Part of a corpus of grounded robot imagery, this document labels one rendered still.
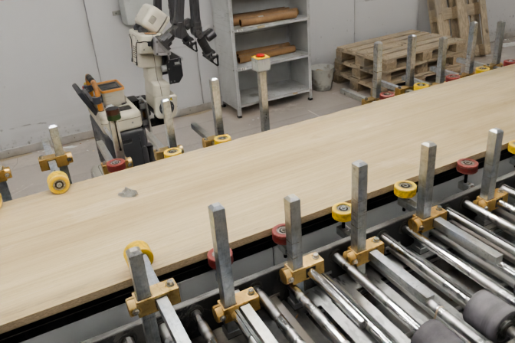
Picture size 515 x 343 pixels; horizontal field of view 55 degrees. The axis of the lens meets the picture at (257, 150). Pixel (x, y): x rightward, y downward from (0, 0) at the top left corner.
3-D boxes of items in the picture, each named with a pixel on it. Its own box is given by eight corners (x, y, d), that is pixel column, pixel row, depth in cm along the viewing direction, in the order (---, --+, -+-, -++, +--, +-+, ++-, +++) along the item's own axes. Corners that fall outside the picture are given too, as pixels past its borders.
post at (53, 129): (73, 219, 231) (47, 124, 210) (80, 217, 232) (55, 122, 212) (74, 222, 228) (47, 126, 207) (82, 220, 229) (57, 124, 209)
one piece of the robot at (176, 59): (164, 86, 325) (159, 53, 316) (152, 76, 347) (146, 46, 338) (187, 80, 331) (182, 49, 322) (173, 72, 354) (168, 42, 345)
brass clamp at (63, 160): (40, 167, 217) (37, 156, 214) (72, 158, 222) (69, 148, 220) (41, 172, 212) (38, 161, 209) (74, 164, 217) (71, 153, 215)
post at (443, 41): (433, 111, 318) (439, 37, 298) (437, 109, 320) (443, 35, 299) (437, 112, 315) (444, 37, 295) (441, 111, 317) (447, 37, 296)
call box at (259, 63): (252, 70, 249) (250, 56, 246) (264, 68, 252) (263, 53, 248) (258, 73, 243) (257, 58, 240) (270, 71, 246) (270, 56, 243)
